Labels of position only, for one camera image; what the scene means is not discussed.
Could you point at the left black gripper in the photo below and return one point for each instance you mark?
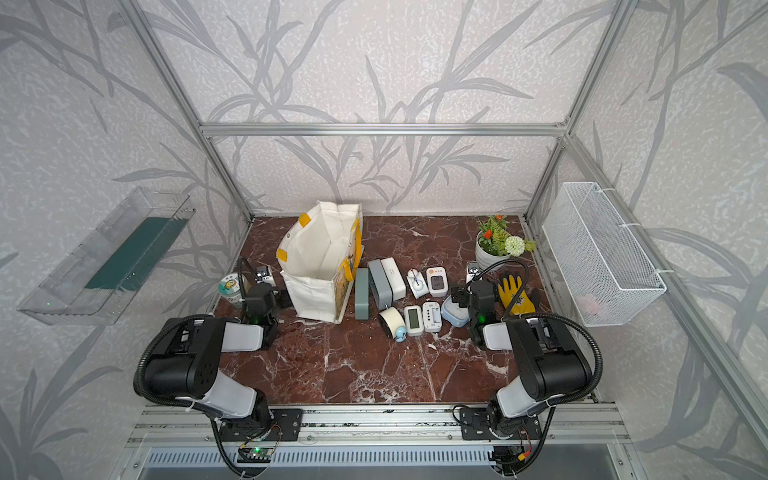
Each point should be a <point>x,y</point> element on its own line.
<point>285,300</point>

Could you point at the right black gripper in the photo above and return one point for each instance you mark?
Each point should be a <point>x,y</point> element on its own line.
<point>460,294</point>

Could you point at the white digital paw clock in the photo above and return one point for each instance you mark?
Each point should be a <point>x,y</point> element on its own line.
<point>437,281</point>

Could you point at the small white LCD clock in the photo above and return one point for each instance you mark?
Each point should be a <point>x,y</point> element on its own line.
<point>431,313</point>

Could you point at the white cube digital clock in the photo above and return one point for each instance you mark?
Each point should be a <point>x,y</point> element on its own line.
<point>414,321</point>

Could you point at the white canvas tote bag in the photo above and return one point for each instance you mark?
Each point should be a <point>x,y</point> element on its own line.
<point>319,257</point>

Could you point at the blue twin bell alarm clock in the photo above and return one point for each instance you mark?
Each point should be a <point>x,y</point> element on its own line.
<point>393,324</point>

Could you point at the grey blue square clock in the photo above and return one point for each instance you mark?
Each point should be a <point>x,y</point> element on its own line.
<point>379,285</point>

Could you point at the grey green square clock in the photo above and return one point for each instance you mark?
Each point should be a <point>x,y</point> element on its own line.
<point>361,295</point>

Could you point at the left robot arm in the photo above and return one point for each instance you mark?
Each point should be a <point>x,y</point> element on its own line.
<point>180,366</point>

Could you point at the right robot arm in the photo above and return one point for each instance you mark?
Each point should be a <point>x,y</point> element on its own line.
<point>557,360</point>

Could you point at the potted artificial flower plant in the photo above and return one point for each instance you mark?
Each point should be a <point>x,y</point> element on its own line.
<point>494,242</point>

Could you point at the yellow work glove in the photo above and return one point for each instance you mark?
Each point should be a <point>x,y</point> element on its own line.
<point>512,294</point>

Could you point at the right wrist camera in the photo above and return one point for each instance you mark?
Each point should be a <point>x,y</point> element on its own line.
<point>473,273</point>

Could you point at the white wire mesh basket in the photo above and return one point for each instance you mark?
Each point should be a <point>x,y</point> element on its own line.
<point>609,276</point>

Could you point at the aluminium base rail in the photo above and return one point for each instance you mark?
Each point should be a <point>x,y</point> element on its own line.
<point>326,425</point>

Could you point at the clear plastic wall shelf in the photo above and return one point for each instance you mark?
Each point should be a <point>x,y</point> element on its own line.
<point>98,280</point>

